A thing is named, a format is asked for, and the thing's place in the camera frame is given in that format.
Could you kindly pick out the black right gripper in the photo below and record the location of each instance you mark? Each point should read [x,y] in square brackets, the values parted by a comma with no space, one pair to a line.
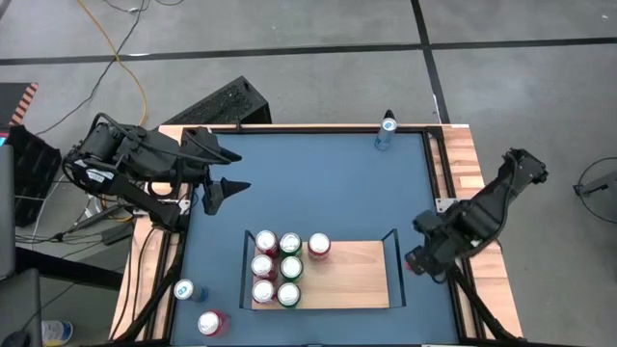
[438,241]

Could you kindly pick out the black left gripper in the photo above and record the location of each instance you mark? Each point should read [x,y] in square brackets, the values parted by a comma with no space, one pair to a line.
[197,154]

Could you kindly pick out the red Coca-Cola can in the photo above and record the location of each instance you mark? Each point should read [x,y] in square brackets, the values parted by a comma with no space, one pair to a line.
[262,266]
[263,290]
[266,241]

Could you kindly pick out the green Sprite can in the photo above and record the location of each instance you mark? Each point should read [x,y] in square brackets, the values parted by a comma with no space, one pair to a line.
[290,243]
[288,294]
[291,267]

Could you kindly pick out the red soda can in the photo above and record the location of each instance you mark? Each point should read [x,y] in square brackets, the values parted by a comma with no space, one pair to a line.
[319,244]

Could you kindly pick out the silver blue Red Bull can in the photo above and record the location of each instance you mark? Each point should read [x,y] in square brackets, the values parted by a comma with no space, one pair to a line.
[185,290]
[385,131]

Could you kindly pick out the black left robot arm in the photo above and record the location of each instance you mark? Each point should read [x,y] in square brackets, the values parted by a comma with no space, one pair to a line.
[140,197]

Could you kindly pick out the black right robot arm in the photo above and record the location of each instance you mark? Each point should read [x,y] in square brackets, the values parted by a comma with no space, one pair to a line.
[501,193]

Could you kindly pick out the wooden table border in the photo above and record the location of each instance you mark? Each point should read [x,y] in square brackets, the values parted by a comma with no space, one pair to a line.
[460,159]

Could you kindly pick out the black power brick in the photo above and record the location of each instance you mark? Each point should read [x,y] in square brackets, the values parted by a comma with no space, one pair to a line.
[116,234]

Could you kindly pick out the black curved object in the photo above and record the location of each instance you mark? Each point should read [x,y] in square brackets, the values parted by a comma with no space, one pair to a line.
[388,114]

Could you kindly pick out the black floor beam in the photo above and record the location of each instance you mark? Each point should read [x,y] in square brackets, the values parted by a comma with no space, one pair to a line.
[67,270]

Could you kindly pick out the black fabric case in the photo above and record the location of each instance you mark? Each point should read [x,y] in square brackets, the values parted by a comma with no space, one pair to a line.
[34,173]

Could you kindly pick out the orange black striped panel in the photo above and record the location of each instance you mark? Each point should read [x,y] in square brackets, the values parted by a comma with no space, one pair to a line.
[21,101]

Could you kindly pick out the grey flat panel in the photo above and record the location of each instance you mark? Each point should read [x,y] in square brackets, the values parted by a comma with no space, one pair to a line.
[6,212]

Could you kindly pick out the white yellow container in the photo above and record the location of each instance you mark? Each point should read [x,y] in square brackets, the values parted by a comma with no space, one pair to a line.
[57,331]

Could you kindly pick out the silver mounting bracket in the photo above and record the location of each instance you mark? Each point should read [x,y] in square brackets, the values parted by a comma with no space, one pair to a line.
[183,206]
[444,205]

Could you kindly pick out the wooden shelf black metal frame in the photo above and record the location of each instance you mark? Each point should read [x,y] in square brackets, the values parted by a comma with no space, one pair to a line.
[356,279]

